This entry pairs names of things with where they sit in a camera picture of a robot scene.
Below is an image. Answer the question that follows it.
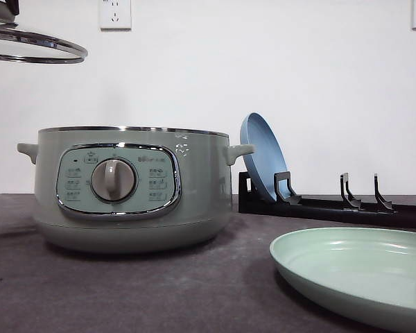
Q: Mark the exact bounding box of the white wall socket left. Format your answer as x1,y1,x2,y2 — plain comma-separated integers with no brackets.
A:
98,0,132,34

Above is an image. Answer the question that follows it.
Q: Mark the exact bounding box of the green electric steamer pot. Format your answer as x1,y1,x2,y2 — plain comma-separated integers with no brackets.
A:
17,126,255,255

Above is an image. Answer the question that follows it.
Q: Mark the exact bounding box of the blue plate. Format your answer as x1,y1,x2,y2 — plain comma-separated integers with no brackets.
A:
240,112,288,199

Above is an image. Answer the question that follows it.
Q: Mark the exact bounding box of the green plate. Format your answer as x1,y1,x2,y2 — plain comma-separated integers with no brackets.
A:
269,227,416,332

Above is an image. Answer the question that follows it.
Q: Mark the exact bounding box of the glass steamer lid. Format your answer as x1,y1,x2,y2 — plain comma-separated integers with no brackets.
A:
0,0,88,64

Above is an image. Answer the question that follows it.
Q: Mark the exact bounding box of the black plate rack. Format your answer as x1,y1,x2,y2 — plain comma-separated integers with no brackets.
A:
239,171,416,227

